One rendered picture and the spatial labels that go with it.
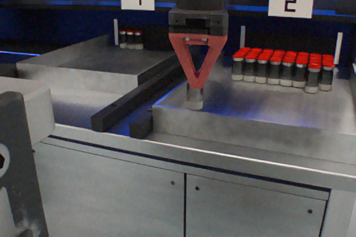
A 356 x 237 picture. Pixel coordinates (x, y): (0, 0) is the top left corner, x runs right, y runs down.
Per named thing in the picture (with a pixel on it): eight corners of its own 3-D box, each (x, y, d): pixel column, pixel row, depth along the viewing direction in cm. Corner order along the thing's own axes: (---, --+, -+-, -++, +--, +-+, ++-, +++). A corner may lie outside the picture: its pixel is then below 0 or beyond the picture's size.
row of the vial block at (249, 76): (232, 77, 67) (233, 53, 65) (330, 88, 61) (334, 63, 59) (229, 80, 65) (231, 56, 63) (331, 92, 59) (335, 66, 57)
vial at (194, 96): (189, 103, 48) (189, 73, 47) (204, 106, 47) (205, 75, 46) (184, 109, 46) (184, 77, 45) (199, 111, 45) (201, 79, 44)
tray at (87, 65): (110, 46, 96) (109, 33, 95) (200, 53, 87) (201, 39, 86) (18, 80, 66) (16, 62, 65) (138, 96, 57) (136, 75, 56)
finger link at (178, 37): (222, 78, 49) (226, 10, 46) (223, 96, 42) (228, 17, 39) (173, 75, 50) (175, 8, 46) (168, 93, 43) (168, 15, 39)
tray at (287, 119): (221, 67, 75) (222, 51, 73) (351, 81, 66) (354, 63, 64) (152, 130, 45) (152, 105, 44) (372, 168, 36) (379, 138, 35)
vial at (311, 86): (304, 89, 60) (308, 63, 59) (317, 90, 60) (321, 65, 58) (304, 93, 58) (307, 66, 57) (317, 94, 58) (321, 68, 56)
